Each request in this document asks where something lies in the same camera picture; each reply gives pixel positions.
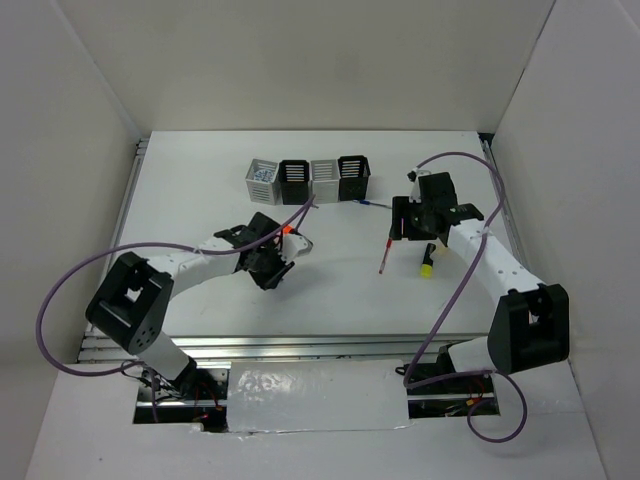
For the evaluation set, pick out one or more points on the silver slotted container left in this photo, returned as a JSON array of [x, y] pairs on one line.
[[259, 192]]

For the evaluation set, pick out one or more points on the black yellow highlighter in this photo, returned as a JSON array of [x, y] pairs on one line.
[[426, 269]]

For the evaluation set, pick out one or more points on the blue patterned tape roll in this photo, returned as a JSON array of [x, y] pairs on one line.
[[263, 175]]

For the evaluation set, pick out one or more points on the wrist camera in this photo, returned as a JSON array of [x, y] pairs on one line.
[[414, 175], [294, 245]]

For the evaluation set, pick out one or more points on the silver slotted container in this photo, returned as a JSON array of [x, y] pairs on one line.
[[259, 192], [325, 180]]

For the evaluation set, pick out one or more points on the aluminium rail frame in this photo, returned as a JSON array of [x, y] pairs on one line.
[[334, 302]]

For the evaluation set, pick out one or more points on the black slotted container left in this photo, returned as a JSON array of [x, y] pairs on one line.
[[294, 179]]

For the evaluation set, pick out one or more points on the black slotted container right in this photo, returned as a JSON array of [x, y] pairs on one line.
[[354, 173]]

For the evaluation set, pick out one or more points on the silver foil sheet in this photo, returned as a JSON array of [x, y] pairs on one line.
[[338, 395]]

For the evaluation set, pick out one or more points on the black slotted container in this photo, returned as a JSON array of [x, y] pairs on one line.
[[294, 179], [354, 173]]

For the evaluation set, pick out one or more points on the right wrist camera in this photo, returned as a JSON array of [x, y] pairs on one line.
[[414, 175]]

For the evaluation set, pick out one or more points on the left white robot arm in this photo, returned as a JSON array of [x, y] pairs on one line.
[[131, 303]]

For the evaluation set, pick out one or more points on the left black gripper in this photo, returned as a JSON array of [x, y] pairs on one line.
[[275, 280]]

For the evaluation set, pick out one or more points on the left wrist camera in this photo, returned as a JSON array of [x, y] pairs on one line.
[[294, 245]]

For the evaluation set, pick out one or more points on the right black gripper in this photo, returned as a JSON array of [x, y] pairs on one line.
[[402, 208]]

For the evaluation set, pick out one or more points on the blue ballpoint pen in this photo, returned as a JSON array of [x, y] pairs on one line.
[[374, 204]]

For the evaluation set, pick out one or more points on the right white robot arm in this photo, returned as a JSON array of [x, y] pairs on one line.
[[530, 326]]

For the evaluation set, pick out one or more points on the red gel pen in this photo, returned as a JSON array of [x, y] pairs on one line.
[[385, 256]]

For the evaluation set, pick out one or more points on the silver slotted container right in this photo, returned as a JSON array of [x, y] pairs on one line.
[[325, 180]]

